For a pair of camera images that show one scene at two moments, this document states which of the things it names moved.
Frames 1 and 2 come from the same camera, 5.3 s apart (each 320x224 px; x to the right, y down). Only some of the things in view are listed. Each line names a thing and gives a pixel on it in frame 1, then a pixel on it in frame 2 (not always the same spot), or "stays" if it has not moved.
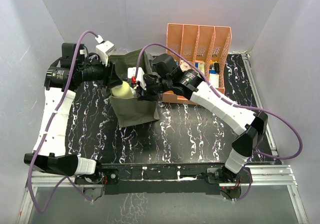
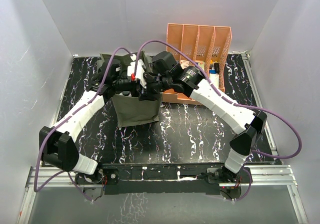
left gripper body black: (97, 72) → (122, 85)
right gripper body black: (156, 87) stays
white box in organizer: (214, 80) stays
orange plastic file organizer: (207, 46) stays
